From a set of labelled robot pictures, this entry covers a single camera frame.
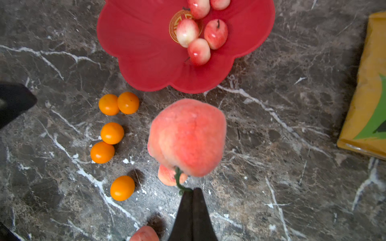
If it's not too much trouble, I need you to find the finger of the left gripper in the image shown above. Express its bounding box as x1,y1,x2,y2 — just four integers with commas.
0,223,20,241
1,82,37,129

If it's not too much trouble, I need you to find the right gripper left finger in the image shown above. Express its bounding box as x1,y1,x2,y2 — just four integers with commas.
168,190,193,241

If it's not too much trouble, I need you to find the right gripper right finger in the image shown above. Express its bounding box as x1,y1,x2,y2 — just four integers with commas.
192,188,218,241

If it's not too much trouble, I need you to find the small red apple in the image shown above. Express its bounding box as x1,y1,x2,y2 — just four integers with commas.
188,38,211,66
210,0,231,11
204,19,228,50

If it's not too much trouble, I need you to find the red flower-shaped fruit bowl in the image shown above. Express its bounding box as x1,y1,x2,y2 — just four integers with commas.
97,1,275,94

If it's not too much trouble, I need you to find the pink peach top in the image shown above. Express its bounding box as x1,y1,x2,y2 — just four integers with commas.
158,165,188,186

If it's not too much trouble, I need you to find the orange lower right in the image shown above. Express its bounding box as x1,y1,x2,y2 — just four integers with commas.
110,176,135,201

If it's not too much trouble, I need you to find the orange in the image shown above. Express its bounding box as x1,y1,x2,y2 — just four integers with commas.
110,176,135,201
101,122,124,145
90,141,115,164
99,94,120,116
118,92,140,114

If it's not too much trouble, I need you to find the orange top left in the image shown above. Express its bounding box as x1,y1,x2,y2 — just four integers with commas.
99,94,120,116

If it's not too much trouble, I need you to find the orange lower left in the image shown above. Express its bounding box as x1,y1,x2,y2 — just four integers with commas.
90,141,115,164

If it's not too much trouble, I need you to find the orange middle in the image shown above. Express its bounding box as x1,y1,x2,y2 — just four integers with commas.
101,122,124,145

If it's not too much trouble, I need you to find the orange top right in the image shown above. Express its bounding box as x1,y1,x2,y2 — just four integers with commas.
118,92,140,114

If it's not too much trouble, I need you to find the yellow green snack bag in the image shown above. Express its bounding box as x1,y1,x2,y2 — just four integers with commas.
337,12,386,159

